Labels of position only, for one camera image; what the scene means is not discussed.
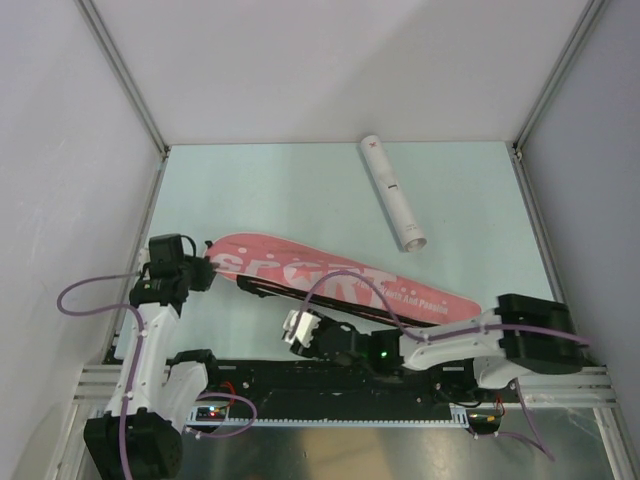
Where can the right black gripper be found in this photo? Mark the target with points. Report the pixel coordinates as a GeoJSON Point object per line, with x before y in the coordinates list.
{"type": "Point", "coordinates": [311, 350]}

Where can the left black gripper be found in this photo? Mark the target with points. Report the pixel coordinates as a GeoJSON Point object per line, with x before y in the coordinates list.
{"type": "Point", "coordinates": [206, 272]}

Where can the pink racket cover bag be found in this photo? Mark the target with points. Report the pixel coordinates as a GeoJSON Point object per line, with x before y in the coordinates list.
{"type": "Point", "coordinates": [265, 265]}

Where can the translucent shuttlecock tube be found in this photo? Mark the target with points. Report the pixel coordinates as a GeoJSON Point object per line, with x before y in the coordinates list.
{"type": "Point", "coordinates": [410, 236]}

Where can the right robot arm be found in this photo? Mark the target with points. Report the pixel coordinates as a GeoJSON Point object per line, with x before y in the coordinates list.
{"type": "Point", "coordinates": [522, 336]}

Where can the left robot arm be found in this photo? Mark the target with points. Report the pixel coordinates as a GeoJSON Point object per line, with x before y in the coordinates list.
{"type": "Point", "coordinates": [139, 434]}

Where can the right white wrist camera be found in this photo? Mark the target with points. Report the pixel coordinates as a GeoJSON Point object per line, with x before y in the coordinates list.
{"type": "Point", "coordinates": [298, 327]}

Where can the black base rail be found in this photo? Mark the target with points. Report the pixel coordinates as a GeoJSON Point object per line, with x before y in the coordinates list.
{"type": "Point", "coordinates": [306, 391]}

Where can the left aluminium frame post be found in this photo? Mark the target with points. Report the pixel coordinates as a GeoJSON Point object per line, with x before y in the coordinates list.
{"type": "Point", "coordinates": [116, 61]}

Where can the aluminium frame post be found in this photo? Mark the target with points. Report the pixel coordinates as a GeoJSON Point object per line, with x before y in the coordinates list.
{"type": "Point", "coordinates": [577, 40]}
{"type": "Point", "coordinates": [116, 61]}

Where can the right aluminium frame post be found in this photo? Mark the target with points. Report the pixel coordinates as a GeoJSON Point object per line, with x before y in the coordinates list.
{"type": "Point", "coordinates": [577, 40]}

